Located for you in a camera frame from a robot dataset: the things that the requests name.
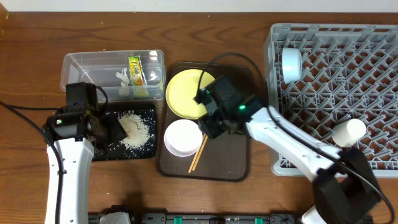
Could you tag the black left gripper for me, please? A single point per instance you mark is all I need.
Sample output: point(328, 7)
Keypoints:
point(118, 133)

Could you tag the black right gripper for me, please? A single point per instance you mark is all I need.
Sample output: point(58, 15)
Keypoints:
point(206, 123)

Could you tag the pile of rice grains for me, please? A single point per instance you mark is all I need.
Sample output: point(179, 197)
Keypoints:
point(140, 126)

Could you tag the wooden chopstick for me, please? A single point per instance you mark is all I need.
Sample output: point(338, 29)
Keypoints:
point(196, 155)
point(200, 152)

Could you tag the clear plastic wrap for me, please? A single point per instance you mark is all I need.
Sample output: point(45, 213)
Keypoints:
point(124, 89)

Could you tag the yellow round plate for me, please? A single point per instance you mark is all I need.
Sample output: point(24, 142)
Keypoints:
point(180, 93)

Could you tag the white rice bowl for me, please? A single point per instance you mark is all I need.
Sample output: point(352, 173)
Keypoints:
point(183, 138)

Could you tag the green snack wrapper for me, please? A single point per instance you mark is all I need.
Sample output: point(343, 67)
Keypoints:
point(137, 76)

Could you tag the light blue bowl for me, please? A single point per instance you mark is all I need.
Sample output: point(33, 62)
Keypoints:
point(291, 65)

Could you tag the small white green cup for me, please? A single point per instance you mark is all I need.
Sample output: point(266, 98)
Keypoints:
point(348, 132)

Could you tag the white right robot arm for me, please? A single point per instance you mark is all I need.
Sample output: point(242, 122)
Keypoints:
point(344, 186)

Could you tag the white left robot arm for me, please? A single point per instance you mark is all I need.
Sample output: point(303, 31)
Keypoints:
point(69, 171)

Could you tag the black plastic waste tray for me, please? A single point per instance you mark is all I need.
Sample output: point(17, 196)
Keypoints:
point(107, 154)

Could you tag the clear plastic waste bin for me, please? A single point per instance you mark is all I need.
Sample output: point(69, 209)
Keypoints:
point(99, 68)

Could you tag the grey plastic dishwasher rack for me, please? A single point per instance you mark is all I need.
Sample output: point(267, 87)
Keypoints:
point(348, 71)

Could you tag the dark brown serving tray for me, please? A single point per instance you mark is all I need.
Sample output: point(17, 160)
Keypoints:
point(226, 158)

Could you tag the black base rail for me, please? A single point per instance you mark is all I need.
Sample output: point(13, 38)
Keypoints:
point(161, 216)

